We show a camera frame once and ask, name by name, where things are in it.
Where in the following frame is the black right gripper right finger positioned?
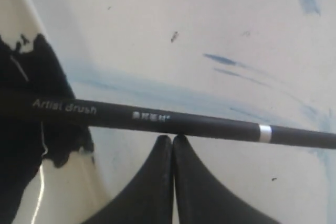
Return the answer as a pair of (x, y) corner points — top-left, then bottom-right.
(173, 135), (278, 223)

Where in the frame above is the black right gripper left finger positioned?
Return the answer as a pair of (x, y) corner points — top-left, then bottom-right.
(85, 135), (172, 224)

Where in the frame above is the black paintbrush with blue tip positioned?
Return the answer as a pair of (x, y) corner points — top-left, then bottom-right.
(1, 89), (335, 149)

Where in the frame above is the white square plate blue paint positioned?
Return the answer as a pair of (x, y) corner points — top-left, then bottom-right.
(1, 0), (106, 223)

